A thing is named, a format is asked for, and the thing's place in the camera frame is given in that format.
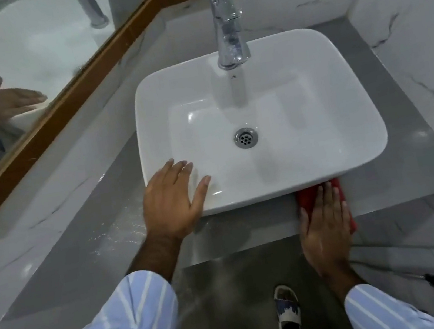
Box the person's right hand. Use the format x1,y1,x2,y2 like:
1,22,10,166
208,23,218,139
292,178,362,283

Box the person's left hand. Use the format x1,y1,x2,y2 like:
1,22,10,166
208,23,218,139
135,153,221,248

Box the red cleaning cloth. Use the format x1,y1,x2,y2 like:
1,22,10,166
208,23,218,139
294,176,359,242

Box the person's right forearm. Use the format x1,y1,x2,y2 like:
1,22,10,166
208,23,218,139
319,245,434,329

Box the white ceramic sink basin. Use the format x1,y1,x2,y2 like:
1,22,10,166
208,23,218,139
124,18,397,226

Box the chrome sink drain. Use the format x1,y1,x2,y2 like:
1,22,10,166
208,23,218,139
232,125,261,152

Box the white blue patterned sandal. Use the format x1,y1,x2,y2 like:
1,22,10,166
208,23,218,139
271,282,304,329

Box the chrome faucet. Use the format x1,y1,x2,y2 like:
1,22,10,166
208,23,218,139
207,0,253,72

